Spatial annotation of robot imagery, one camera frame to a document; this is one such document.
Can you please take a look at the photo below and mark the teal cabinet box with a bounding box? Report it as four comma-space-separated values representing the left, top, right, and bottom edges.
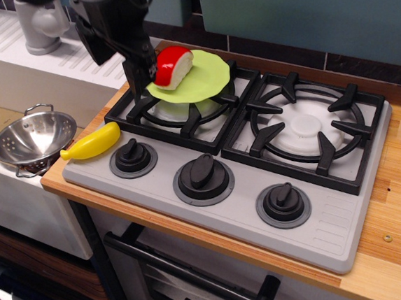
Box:
200, 0, 401, 65

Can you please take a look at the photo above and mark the white toy sink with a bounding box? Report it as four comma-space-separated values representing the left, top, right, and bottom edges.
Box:
0, 9, 125, 260

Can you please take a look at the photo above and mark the left black burner grate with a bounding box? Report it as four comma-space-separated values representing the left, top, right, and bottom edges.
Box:
104, 59, 261, 155

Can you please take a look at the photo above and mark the steel colander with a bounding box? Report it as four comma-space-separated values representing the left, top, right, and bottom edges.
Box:
0, 103, 77, 178

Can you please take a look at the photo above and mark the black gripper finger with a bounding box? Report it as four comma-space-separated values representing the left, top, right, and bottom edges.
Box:
122, 48, 157, 93
76, 18, 118, 66

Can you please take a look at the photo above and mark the green plastic plate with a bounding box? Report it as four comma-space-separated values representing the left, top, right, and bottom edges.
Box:
146, 50, 231, 103

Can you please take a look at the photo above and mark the black burner grate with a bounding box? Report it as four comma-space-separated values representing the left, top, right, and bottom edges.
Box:
221, 72, 392, 195
104, 59, 261, 155

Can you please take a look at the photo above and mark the grey toy stove top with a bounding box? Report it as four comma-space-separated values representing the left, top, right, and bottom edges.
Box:
55, 58, 401, 297

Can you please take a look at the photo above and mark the middle black stove knob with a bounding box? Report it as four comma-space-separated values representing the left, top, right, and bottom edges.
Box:
173, 154, 235, 207

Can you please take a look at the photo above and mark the black stove knob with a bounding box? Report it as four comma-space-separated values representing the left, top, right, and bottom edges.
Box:
255, 183, 312, 229
173, 154, 235, 207
110, 138, 157, 179

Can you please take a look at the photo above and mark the left black stove knob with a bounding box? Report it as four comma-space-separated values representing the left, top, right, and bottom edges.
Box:
110, 138, 157, 179

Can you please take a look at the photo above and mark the red and white toy food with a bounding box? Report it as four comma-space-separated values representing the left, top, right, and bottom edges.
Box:
154, 45, 194, 90

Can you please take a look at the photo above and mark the yellow toy banana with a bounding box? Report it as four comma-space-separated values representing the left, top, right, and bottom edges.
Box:
59, 122, 121, 160

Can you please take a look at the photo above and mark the grey toy faucet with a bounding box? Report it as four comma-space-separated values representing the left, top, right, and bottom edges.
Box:
13, 0, 70, 55

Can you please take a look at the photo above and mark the right black stove knob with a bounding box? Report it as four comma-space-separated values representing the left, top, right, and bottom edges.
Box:
255, 183, 312, 229

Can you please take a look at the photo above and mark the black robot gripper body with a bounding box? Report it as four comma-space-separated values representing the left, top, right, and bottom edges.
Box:
69, 0, 157, 65

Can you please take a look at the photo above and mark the black oven door handle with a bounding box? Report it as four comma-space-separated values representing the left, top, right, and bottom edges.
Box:
103, 223, 280, 300

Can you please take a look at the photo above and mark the right black burner grate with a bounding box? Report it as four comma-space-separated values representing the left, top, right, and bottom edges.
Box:
221, 72, 392, 195

